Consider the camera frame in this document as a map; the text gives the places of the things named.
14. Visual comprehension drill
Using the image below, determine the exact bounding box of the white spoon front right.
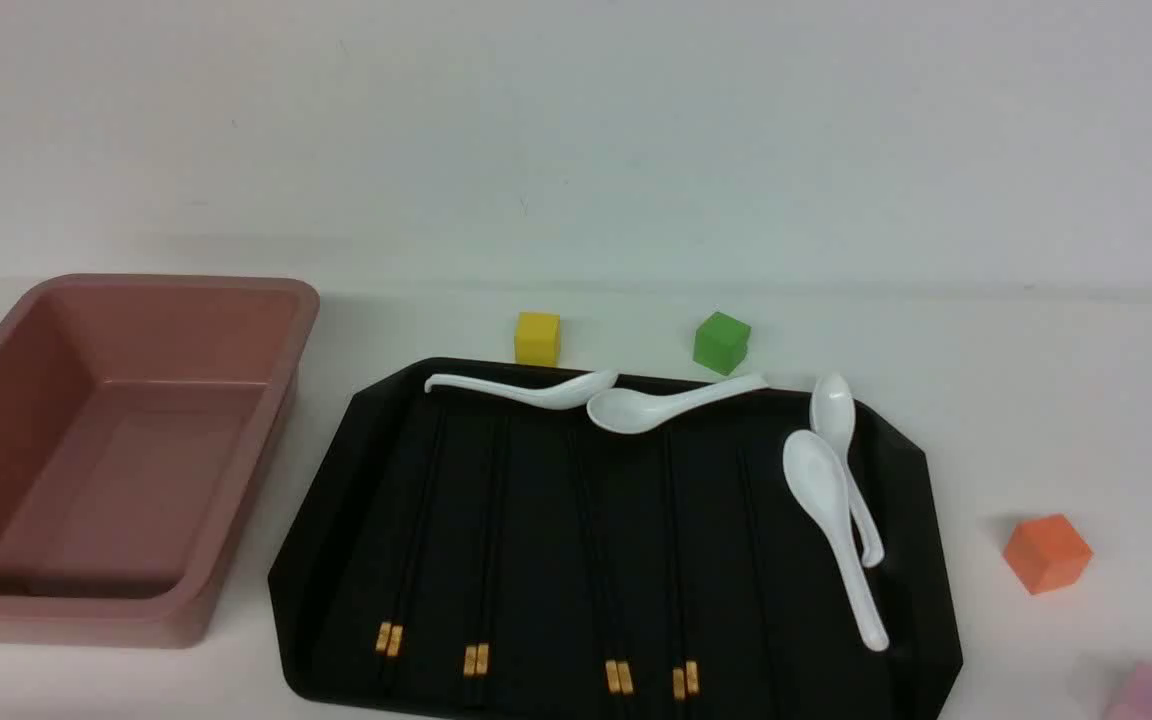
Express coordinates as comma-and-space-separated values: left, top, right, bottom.
782, 429, 890, 652

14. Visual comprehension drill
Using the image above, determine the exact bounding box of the green cube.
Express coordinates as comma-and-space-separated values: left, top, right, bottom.
692, 311, 753, 376

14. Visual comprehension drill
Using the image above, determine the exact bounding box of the white spoon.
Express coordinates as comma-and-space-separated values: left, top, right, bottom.
809, 372, 884, 569
782, 429, 890, 652
586, 373, 771, 435
424, 370, 620, 411

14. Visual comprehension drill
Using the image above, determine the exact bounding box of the black plastic tray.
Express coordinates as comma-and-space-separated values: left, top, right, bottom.
268, 357, 963, 719

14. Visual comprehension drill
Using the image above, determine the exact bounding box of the white spoon far left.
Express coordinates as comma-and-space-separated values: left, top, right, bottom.
424, 370, 620, 411

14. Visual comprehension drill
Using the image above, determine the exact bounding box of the white spoon centre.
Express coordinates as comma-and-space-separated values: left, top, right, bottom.
586, 373, 771, 435

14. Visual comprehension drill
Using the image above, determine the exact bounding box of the black chopstick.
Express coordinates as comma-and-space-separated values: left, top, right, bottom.
579, 432, 635, 700
381, 409, 447, 660
473, 418, 511, 679
564, 430, 634, 698
378, 409, 439, 655
463, 419, 508, 682
666, 430, 700, 700
660, 430, 689, 706

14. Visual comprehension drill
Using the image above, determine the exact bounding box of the yellow cube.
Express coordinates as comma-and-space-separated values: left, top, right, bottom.
515, 313, 561, 366

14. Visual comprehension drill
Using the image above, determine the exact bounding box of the white spoon back right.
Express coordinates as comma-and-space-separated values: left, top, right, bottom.
809, 372, 884, 569

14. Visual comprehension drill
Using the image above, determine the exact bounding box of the orange cube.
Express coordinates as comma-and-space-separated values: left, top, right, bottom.
1002, 511, 1094, 594

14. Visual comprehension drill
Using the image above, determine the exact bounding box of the pink plastic bin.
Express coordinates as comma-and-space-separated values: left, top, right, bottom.
0, 274, 319, 647

